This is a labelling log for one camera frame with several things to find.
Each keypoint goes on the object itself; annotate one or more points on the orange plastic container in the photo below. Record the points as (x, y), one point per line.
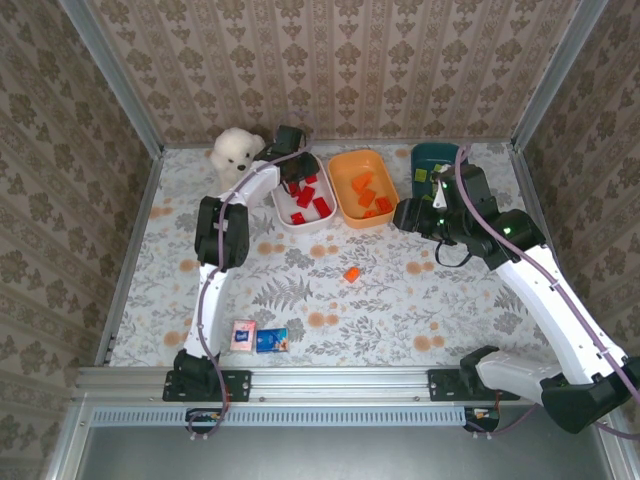
(345, 170)

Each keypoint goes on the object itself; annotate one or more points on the green square lego brick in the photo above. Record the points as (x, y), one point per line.
(420, 175)

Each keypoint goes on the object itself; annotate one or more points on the white plastic container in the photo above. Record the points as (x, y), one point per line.
(285, 210)

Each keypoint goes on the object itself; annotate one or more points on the teal plastic container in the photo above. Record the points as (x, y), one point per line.
(425, 155)

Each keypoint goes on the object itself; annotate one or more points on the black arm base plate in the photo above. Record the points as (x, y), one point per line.
(240, 385)
(442, 385)

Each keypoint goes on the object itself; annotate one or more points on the aluminium mounting rail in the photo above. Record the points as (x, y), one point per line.
(340, 382)

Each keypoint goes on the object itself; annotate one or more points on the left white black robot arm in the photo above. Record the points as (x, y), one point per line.
(220, 235)

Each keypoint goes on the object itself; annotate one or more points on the floral patterned tablecloth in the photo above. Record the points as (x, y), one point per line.
(375, 325)

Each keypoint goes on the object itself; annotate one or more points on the white plush dog toy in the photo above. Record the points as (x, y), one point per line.
(232, 147)

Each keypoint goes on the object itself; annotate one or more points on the aluminium frame post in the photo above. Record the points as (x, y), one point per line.
(121, 85)
(555, 75)

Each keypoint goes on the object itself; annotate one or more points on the pink tissue pack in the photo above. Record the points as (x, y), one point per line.
(243, 336)

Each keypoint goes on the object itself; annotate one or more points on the red lego brick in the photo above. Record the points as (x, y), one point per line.
(324, 206)
(306, 196)
(298, 218)
(311, 179)
(292, 188)

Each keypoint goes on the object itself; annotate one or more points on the orange long lego brick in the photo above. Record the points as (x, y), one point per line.
(362, 181)

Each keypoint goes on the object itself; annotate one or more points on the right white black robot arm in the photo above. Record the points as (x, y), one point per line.
(550, 310)

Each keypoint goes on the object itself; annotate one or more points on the green long lego brick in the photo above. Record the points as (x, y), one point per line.
(440, 167)

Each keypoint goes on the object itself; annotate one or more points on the grey metal tray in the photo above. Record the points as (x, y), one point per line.
(325, 455)

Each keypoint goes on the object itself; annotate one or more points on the blue tissue pack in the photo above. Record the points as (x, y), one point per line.
(272, 340)

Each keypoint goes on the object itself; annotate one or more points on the aluminium side rail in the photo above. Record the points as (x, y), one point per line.
(530, 190)
(131, 250)

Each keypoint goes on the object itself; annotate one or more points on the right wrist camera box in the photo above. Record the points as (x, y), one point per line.
(440, 197)

